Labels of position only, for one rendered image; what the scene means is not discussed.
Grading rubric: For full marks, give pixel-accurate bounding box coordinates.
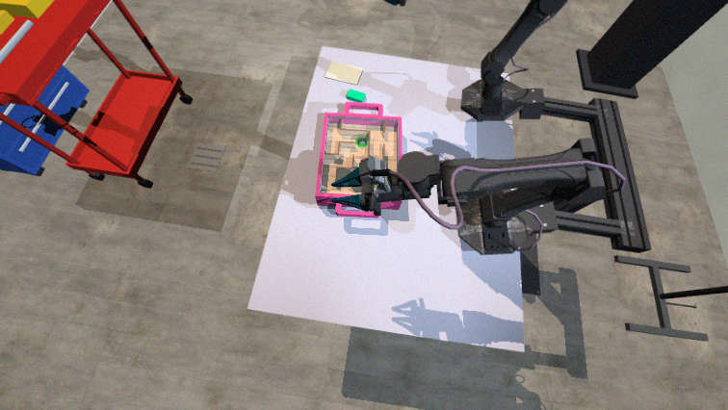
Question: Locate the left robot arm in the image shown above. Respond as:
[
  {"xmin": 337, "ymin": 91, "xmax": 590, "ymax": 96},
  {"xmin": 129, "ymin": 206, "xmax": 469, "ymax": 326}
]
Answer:
[{"xmin": 398, "ymin": 138, "xmax": 606, "ymax": 251}]

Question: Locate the beige flat board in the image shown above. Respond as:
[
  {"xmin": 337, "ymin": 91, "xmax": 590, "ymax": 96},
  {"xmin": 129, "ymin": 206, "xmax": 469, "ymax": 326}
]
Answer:
[{"xmin": 325, "ymin": 62, "xmax": 363, "ymax": 85}]

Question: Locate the green rectangular block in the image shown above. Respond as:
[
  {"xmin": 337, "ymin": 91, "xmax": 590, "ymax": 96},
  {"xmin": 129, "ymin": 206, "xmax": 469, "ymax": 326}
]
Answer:
[{"xmin": 347, "ymin": 90, "xmax": 366, "ymax": 102}]

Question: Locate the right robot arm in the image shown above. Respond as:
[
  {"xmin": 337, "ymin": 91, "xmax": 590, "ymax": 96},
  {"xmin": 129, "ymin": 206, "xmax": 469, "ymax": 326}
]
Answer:
[{"xmin": 481, "ymin": 0, "xmax": 565, "ymax": 115}]

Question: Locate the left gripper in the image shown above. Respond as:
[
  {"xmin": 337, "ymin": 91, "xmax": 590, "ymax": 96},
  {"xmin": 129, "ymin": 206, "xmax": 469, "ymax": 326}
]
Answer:
[{"xmin": 331, "ymin": 157, "xmax": 404, "ymax": 216}]

